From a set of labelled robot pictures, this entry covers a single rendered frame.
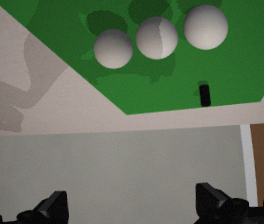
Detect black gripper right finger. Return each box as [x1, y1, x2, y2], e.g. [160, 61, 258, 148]
[194, 182, 264, 224]

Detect green flat mat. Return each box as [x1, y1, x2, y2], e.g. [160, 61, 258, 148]
[0, 0, 264, 115]

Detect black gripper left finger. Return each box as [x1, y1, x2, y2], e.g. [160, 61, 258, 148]
[0, 191, 69, 224]

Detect white ball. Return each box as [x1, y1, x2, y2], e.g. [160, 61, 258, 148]
[135, 16, 178, 59]
[93, 29, 133, 69]
[183, 4, 228, 50]

